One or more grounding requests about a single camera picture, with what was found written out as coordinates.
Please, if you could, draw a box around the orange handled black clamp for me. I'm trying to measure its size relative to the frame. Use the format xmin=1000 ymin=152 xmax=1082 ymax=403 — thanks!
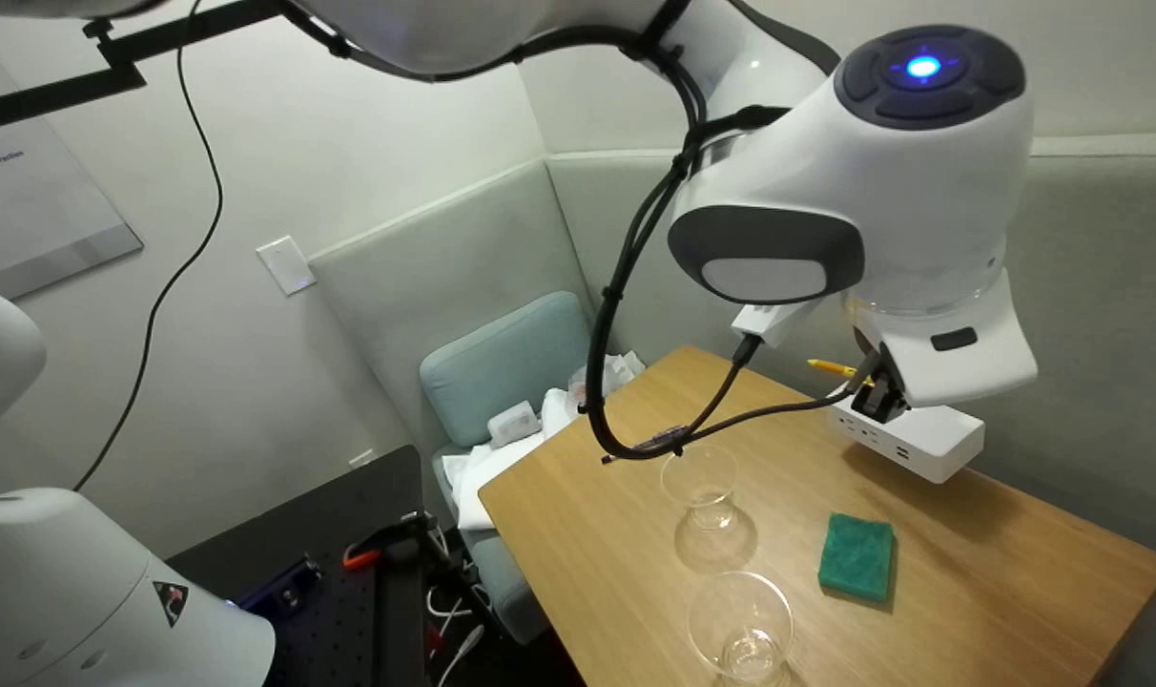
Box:
xmin=336 ymin=508 xmax=443 ymax=576

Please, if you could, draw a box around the dark blue small device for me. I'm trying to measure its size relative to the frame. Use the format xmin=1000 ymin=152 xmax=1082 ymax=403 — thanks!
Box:
xmin=235 ymin=552 xmax=324 ymax=620

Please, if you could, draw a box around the green sponge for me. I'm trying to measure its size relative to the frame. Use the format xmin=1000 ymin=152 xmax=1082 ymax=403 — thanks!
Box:
xmin=816 ymin=510 xmax=901 ymax=611

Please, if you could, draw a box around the white cloth pile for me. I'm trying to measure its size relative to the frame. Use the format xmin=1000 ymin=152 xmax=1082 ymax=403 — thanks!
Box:
xmin=441 ymin=386 xmax=583 ymax=536

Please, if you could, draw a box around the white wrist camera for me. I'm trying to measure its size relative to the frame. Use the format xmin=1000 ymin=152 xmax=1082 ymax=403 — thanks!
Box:
xmin=729 ymin=298 xmax=785 ymax=343

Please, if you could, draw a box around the white cable bundle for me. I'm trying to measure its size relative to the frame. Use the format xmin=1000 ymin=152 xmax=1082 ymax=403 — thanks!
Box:
xmin=419 ymin=576 xmax=491 ymax=687

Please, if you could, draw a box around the long grey padded booth panel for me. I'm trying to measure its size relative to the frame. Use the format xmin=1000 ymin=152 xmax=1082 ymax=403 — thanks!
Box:
xmin=541 ymin=128 xmax=1156 ymax=641

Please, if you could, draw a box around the clear glass cup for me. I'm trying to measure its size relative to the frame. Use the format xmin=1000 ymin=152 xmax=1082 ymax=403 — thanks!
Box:
xmin=658 ymin=442 xmax=764 ymax=576
xmin=686 ymin=566 xmax=799 ymax=687

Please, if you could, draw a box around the teal bench seat cushion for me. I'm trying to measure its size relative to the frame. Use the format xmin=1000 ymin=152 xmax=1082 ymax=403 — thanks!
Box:
xmin=436 ymin=449 xmax=541 ymax=646

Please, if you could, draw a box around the short grey padded booth panel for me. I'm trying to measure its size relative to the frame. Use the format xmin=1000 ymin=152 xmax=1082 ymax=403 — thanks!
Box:
xmin=307 ymin=157 xmax=607 ymax=449

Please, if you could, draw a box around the small white box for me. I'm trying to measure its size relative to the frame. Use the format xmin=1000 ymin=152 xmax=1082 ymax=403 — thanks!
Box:
xmin=480 ymin=395 xmax=541 ymax=449

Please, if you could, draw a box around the grey framed wall board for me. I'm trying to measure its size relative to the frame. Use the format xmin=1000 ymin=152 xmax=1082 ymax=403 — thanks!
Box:
xmin=0 ymin=118 xmax=151 ymax=315

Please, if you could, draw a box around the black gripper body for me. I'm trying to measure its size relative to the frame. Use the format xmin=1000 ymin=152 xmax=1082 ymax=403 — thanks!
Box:
xmin=853 ymin=315 xmax=921 ymax=395

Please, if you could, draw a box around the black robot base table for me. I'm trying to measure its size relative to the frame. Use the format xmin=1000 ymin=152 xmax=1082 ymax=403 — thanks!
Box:
xmin=166 ymin=440 xmax=554 ymax=687

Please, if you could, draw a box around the white power strip box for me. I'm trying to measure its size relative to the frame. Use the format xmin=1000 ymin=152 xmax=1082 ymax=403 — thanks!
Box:
xmin=825 ymin=394 xmax=987 ymax=488

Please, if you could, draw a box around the white wall plate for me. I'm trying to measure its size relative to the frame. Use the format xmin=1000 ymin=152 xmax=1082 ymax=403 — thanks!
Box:
xmin=254 ymin=231 xmax=320 ymax=300

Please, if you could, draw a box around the thin black hanging cable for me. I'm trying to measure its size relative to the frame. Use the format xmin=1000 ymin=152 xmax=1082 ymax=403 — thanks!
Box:
xmin=73 ymin=0 xmax=231 ymax=496

